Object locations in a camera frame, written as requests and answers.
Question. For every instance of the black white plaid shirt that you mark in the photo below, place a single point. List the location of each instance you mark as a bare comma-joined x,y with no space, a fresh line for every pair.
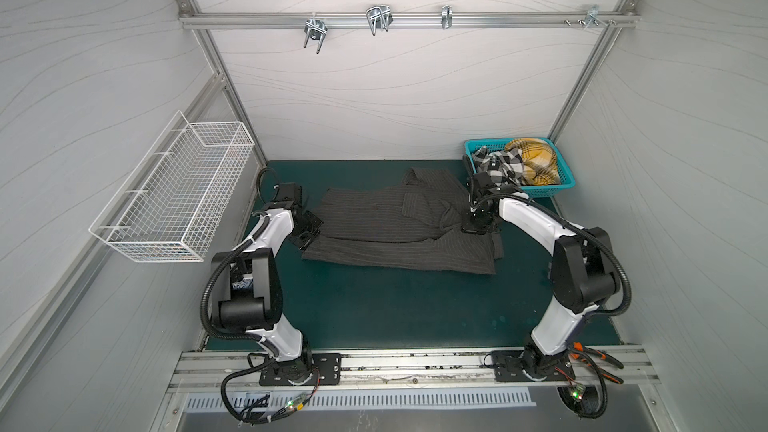
503,167

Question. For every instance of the yellow plaid shirt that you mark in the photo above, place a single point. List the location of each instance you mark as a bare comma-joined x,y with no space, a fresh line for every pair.
534,162

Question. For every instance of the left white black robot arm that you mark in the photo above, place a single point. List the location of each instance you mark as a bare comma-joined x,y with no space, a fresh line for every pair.
243,298

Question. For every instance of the aluminium crossbar rail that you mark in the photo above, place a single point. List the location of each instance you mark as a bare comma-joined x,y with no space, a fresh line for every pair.
401,20

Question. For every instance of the metal bracket clamp right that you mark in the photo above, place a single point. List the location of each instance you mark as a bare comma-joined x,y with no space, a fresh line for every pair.
592,19

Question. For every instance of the teal plastic basket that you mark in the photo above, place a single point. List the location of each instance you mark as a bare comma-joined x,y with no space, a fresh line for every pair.
566,176

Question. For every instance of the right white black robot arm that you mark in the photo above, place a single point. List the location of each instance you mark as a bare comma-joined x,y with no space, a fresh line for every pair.
586,276

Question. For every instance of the white ventilation grille strip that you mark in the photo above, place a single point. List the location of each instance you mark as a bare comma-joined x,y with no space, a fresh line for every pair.
382,399

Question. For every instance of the dark grey striped shirt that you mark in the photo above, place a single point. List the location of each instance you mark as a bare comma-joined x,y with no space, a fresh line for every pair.
416,224

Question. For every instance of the white wire wall basket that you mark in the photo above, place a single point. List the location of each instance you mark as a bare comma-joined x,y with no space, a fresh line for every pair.
169,207

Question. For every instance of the metal u-bolt clamp left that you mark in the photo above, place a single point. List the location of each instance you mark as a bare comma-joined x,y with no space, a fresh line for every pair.
315,30

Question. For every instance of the metal u-bolt clamp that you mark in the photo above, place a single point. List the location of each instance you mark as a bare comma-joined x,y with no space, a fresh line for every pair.
379,17
315,30

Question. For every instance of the black mounting plate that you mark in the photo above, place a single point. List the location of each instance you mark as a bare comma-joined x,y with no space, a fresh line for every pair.
320,368
510,366

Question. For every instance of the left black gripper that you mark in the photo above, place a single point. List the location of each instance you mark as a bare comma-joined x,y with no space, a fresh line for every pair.
314,221

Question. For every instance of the small metal hook clamp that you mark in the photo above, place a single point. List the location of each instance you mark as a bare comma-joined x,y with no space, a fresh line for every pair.
446,17

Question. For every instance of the metal u-bolt clamp middle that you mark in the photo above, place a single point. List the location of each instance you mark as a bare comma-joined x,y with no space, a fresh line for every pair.
379,17

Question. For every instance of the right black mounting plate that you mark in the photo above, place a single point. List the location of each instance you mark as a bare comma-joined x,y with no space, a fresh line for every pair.
510,366

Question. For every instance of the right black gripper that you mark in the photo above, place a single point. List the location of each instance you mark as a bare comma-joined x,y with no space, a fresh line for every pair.
475,222

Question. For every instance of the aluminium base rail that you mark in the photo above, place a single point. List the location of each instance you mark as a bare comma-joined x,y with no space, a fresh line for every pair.
398,368

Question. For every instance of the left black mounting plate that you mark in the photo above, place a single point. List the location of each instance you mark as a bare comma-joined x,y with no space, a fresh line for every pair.
320,368

